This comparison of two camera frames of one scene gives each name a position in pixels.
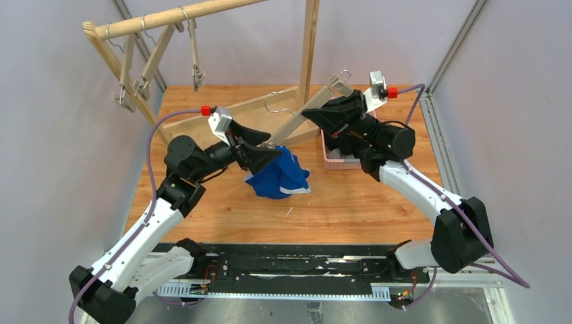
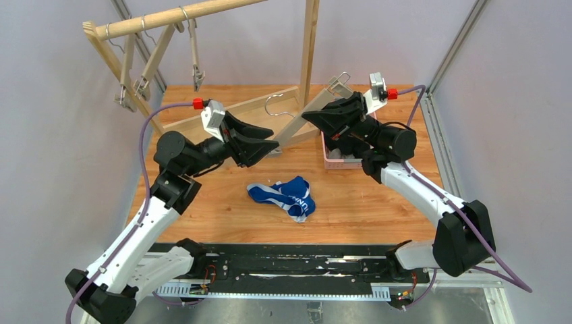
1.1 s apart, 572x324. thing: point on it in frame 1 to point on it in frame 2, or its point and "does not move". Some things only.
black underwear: [348, 145] does not move
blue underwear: [281, 177] to [293, 195]
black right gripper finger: [339, 111] does not move
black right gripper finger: [338, 125] does not move
